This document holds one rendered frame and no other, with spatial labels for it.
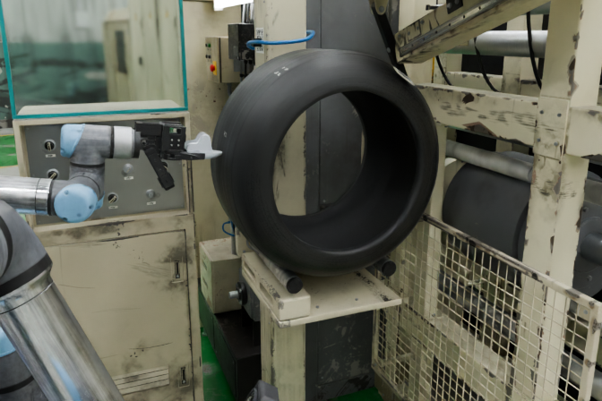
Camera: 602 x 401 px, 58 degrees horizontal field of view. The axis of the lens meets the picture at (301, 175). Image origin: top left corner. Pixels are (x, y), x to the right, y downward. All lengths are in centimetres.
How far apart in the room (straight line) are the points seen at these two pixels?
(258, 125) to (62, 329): 70
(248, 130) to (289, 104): 11
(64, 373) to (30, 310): 9
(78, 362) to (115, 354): 144
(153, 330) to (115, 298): 20
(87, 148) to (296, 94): 48
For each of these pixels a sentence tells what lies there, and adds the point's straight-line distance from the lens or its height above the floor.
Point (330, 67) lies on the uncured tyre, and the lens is 132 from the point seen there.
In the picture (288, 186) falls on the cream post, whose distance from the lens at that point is 175.
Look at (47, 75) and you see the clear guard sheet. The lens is 193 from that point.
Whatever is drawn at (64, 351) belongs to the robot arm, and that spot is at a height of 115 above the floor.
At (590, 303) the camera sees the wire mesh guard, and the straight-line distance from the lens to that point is 129.
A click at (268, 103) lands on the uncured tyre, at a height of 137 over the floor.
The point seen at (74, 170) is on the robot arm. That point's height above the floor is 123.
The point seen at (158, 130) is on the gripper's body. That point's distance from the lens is 132.
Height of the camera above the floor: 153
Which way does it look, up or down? 14 degrees down
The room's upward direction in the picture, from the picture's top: straight up
